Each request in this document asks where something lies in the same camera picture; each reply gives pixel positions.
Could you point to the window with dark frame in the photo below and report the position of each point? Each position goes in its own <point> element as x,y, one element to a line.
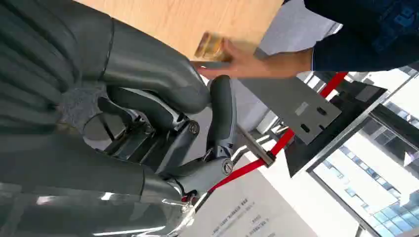
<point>376,176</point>

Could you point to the white printed paper sign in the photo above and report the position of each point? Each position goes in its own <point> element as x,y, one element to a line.
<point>242,206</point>

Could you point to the person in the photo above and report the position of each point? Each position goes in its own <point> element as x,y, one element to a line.
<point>366,36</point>

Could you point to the black board with metal edge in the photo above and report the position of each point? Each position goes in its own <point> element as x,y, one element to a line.
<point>340,130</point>

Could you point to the ribbed grey right arm sleeve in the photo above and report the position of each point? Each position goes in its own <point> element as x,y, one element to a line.
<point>29,59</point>

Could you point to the red barrier belt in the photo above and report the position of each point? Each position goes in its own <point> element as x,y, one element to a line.
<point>248,167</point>

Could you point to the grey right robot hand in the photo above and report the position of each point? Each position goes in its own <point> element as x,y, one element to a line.
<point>144,65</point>

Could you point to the grey metal plate with slots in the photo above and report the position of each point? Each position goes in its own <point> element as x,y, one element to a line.
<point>291,101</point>

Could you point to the person's hand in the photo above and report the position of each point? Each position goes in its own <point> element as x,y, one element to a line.
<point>258,65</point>

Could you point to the metal barrier post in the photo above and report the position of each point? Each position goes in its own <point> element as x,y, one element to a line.
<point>257,149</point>

